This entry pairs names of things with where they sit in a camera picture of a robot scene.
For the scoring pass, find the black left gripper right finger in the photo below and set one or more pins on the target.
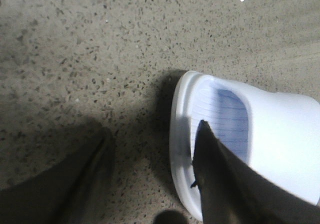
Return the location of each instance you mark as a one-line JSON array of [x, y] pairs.
[[233, 193]]

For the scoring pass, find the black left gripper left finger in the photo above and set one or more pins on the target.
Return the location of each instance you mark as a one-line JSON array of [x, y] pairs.
[[70, 192]]

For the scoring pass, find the light blue slipper image-right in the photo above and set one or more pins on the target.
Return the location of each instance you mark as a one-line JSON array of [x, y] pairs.
[[276, 134]]

